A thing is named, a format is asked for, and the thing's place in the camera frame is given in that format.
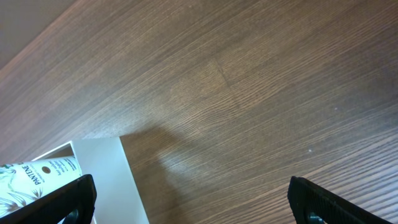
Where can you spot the white cardboard box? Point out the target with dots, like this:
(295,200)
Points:
(118,199)

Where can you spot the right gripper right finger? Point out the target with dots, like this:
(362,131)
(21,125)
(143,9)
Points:
(311,203)

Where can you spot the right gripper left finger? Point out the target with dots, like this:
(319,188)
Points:
(73,203)

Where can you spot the white floral shampoo tube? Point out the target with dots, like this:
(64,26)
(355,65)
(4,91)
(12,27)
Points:
(24,183)

